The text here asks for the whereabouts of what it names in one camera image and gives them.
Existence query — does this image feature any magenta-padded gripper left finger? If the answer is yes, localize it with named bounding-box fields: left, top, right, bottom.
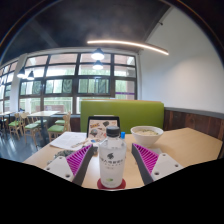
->
left=43, top=143, right=95, bottom=187

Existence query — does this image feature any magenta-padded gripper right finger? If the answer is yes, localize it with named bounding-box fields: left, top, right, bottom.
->
left=130, top=143, right=184, bottom=186

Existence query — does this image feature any open white paper booklet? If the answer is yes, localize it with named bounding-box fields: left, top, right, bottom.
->
left=49, top=131, right=88, bottom=151

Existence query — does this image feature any white ceramic bowl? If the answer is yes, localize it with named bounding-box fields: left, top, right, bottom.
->
left=130, top=125, right=165, bottom=148

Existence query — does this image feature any flat round red coaster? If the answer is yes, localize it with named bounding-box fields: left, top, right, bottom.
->
left=96, top=178, right=127, bottom=191

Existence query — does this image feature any clear black-capped drink bottle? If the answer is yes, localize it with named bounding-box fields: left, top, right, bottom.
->
left=98, top=125, right=128, bottom=189

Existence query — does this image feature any black framed picture tablet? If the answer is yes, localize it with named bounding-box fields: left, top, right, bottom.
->
left=86, top=115, right=121, bottom=141

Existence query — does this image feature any group of wooden green-seated chairs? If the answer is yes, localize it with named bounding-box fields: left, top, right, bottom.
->
left=0, top=111, right=73, bottom=144

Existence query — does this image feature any light wooden dining table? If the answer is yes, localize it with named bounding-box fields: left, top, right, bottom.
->
left=26, top=110, right=62, bottom=125

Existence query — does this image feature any green upholstered bench backrest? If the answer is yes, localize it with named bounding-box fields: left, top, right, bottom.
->
left=79, top=99, right=165, bottom=135

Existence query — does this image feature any group of hanging pendant lamps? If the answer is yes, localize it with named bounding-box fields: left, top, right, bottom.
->
left=16, top=47, right=106, bottom=81

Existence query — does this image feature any long linear ceiling light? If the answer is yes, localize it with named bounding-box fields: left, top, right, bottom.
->
left=86, top=39, right=170, bottom=56

